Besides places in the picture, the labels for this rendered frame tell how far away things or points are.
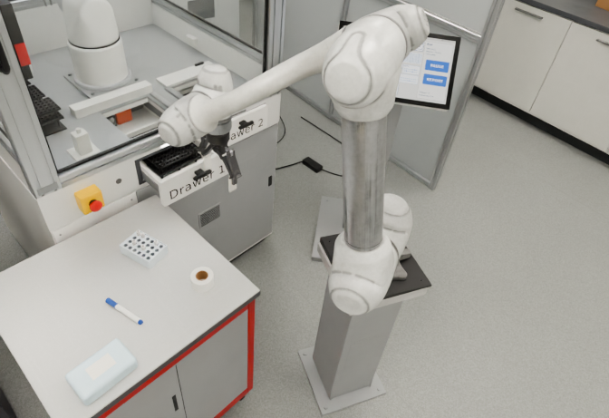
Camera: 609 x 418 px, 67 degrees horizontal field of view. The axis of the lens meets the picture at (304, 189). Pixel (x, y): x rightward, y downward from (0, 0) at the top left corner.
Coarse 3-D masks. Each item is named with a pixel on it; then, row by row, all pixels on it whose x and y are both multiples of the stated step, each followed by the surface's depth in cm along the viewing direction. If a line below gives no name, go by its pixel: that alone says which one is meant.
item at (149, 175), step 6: (192, 144) 181; (198, 144) 177; (144, 162) 173; (192, 162) 176; (144, 168) 162; (150, 168) 171; (180, 168) 173; (144, 174) 163; (150, 174) 160; (156, 174) 169; (168, 174) 169; (150, 180) 162; (156, 180) 159; (156, 186) 160
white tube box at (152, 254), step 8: (128, 240) 150; (136, 240) 150; (144, 240) 151; (152, 240) 151; (120, 248) 149; (128, 248) 148; (136, 248) 148; (152, 248) 150; (160, 248) 149; (128, 256) 149; (136, 256) 146; (144, 256) 147; (152, 256) 146; (160, 256) 149; (144, 264) 146; (152, 264) 147
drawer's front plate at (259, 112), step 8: (264, 104) 193; (248, 112) 188; (256, 112) 191; (264, 112) 194; (232, 120) 183; (240, 120) 186; (248, 120) 189; (256, 120) 193; (264, 120) 196; (232, 128) 185; (248, 128) 192; (256, 128) 196; (264, 128) 199; (240, 136) 191
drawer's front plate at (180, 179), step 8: (200, 160) 162; (216, 160) 166; (184, 168) 159; (192, 168) 159; (200, 168) 162; (216, 168) 168; (224, 168) 172; (168, 176) 155; (176, 176) 156; (184, 176) 158; (192, 176) 161; (208, 176) 168; (216, 176) 171; (160, 184) 152; (168, 184) 155; (176, 184) 158; (184, 184) 161; (192, 184) 164; (200, 184) 167; (160, 192) 155; (168, 192) 157; (176, 192) 160; (184, 192) 163; (160, 200) 159; (168, 200) 159; (176, 200) 162
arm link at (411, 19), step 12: (384, 12) 97; (396, 12) 98; (408, 12) 97; (420, 12) 98; (348, 24) 108; (408, 24) 97; (420, 24) 98; (408, 36) 98; (420, 36) 99; (408, 48) 99
